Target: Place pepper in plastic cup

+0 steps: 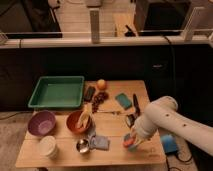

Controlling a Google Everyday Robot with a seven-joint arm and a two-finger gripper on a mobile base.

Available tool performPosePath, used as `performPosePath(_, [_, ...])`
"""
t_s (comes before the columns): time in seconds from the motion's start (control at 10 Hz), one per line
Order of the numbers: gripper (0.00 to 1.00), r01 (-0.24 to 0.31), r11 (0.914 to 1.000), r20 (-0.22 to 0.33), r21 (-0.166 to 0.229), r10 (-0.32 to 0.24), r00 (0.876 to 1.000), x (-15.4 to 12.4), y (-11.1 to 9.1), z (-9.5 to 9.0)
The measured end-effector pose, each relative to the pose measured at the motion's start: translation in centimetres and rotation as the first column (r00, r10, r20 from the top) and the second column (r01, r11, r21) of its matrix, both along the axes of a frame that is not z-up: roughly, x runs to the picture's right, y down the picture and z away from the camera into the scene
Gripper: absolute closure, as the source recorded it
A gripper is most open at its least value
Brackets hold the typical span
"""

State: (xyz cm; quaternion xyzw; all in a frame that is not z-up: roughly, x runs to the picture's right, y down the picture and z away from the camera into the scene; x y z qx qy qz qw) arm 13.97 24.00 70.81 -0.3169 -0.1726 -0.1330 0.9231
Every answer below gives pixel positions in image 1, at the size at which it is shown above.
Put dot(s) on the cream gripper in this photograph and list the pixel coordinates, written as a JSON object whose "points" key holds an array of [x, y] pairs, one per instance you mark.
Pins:
{"points": [[136, 139]]}

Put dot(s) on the orange-red pepper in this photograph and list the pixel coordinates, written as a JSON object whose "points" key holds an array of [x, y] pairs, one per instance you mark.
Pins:
{"points": [[127, 143]]}

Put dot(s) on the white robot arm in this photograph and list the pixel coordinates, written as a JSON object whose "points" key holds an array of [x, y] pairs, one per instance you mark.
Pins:
{"points": [[162, 113]]}

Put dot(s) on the blue plastic cup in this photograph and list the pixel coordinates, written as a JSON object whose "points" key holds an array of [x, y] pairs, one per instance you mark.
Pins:
{"points": [[132, 147]]}

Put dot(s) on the small steel cup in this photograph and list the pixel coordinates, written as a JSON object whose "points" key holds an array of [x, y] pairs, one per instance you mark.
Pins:
{"points": [[83, 146]]}

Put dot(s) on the white plastic cup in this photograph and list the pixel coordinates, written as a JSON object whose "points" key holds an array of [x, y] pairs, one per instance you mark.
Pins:
{"points": [[48, 147]]}

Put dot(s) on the black tape roll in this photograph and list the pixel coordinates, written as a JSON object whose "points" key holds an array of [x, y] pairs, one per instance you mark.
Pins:
{"points": [[130, 119]]}

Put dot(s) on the blue-grey cloth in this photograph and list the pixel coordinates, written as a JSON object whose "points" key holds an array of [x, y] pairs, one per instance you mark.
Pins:
{"points": [[98, 142]]}

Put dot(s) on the teal sponge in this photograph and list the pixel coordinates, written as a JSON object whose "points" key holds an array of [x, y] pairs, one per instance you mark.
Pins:
{"points": [[124, 101]]}

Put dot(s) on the dark red grapes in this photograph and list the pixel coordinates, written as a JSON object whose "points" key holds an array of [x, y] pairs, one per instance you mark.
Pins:
{"points": [[100, 98]]}

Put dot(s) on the cream spatula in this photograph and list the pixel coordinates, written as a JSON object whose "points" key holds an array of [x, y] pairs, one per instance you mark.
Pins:
{"points": [[85, 115]]}

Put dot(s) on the orange fruit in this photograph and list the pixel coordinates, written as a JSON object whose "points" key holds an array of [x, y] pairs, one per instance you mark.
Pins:
{"points": [[101, 84]]}

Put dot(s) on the black rectangular object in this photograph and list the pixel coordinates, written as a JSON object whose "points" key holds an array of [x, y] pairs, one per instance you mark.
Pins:
{"points": [[89, 93]]}

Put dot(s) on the orange-brown bowl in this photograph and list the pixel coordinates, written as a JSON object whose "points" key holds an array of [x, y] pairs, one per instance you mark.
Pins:
{"points": [[72, 121]]}

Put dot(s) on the green plastic tray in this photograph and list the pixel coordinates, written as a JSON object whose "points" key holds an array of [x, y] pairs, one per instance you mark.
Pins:
{"points": [[57, 92]]}

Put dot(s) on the purple plastic bowl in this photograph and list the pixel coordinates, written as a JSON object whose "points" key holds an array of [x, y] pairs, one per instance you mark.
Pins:
{"points": [[42, 123]]}

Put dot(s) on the black-handled knife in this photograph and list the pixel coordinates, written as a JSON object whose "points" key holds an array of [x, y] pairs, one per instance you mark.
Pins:
{"points": [[136, 105]]}

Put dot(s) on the grey slanted post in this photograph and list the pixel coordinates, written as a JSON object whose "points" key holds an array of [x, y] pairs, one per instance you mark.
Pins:
{"points": [[193, 21]]}

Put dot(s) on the grey upright post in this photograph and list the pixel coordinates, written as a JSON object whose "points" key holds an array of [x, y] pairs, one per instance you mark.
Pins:
{"points": [[94, 21]]}

